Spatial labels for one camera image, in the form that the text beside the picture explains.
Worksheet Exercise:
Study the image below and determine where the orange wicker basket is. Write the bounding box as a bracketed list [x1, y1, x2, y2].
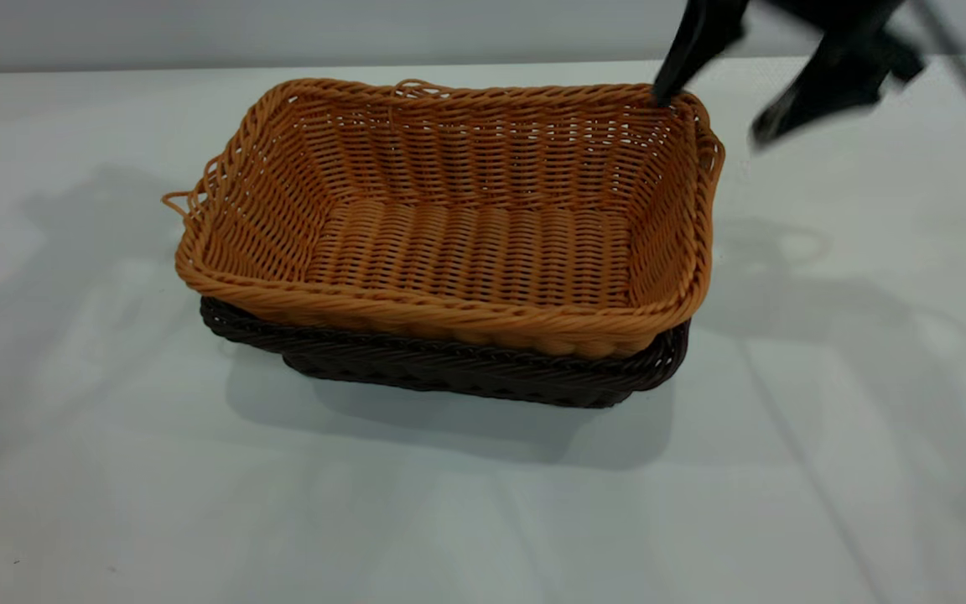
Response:
[163, 78, 725, 360]

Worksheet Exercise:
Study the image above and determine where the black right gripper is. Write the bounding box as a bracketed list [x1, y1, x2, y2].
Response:
[655, 0, 924, 145]

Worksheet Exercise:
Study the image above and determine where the black wicker basket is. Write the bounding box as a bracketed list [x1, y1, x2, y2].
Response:
[200, 295, 691, 409]

